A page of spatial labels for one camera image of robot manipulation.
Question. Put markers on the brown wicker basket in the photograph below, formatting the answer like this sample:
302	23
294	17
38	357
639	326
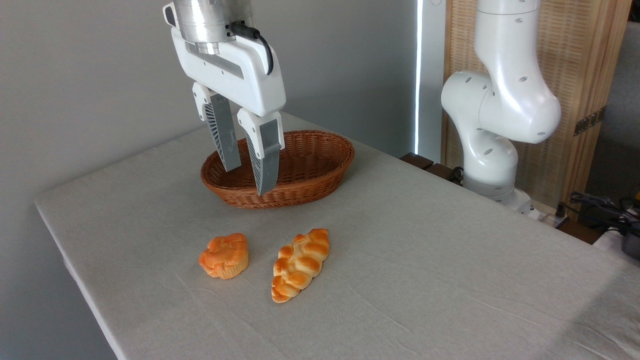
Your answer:
310	165

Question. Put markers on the light grey tablecloth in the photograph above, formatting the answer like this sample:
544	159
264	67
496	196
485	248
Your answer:
425	275

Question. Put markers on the braided golden bread loaf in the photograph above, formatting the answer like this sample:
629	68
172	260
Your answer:
299	265

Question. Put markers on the dark wooden base blocks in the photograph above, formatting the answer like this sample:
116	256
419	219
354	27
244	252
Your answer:
420	161

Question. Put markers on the white power strip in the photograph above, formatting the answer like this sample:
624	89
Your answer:
547	217

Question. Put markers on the metal screen hinge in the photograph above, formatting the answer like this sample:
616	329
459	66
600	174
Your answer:
590	121

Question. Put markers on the wooden slatted folding screen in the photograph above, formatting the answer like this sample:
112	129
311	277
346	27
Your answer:
575	60

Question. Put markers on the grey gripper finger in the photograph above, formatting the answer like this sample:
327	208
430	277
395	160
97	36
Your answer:
222	130
267	155

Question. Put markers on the round orange bread bun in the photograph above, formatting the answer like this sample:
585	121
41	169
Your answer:
225	256

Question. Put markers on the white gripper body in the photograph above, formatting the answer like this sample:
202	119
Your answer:
250	80

